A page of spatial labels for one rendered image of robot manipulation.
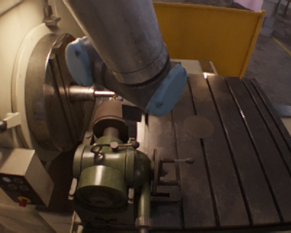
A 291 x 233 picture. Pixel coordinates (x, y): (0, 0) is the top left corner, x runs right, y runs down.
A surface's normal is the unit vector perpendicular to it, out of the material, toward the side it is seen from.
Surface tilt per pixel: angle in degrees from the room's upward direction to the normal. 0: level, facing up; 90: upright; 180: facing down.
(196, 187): 0
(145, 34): 92
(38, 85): 47
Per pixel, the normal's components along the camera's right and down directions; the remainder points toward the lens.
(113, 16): 0.26, 0.84
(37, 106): 0.00, 0.26
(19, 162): 0.04, -0.73
